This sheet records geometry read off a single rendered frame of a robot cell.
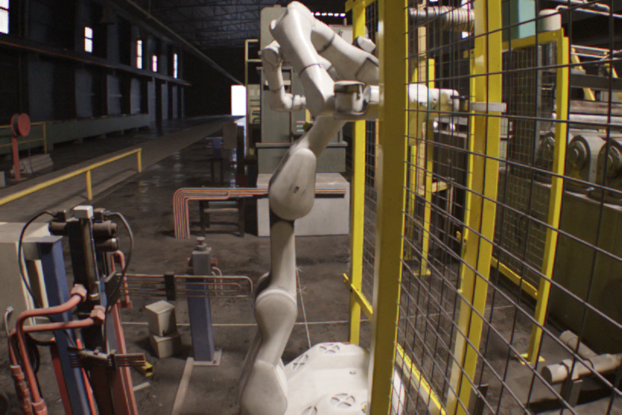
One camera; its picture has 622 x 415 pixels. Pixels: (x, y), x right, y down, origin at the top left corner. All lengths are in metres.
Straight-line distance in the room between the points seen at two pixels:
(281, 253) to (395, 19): 0.95
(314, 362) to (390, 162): 1.28
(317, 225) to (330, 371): 3.11
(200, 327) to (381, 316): 1.69
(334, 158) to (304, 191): 4.11
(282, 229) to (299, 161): 0.25
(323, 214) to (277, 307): 3.40
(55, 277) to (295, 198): 0.96
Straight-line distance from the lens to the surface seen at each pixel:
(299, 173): 1.48
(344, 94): 0.96
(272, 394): 1.80
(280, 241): 1.57
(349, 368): 2.05
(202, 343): 2.62
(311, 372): 2.02
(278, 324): 1.64
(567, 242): 3.23
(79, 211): 1.21
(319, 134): 1.52
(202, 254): 2.40
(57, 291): 1.84
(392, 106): 0.90
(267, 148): 5.53
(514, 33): 3.56
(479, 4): 1.15
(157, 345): 2.72
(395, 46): 0.91
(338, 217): 4.98
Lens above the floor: 1.42
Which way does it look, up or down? 10 degrees down
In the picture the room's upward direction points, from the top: straight up
